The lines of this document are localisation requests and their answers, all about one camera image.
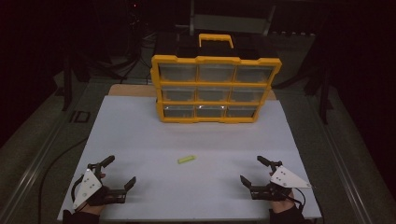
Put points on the metal floor rail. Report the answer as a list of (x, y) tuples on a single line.
[(31, 172), (340, 165)]

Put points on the grid of clear drawers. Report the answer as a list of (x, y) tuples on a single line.
[(216, 73)]

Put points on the person's right hand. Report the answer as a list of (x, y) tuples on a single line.
[(281, 205)]

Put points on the yellow and black organizer cabinet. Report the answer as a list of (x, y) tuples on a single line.
[(214, 84)]

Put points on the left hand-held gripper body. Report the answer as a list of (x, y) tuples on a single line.
[(88, 188)]

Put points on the person's left hand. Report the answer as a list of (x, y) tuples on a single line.
[(91, 209)]

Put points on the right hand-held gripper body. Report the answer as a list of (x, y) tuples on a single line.
[(286, 180)]

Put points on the small green plastic stick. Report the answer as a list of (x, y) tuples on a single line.
[(186, 159)]

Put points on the black stand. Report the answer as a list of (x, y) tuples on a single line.
[(67, 87)]

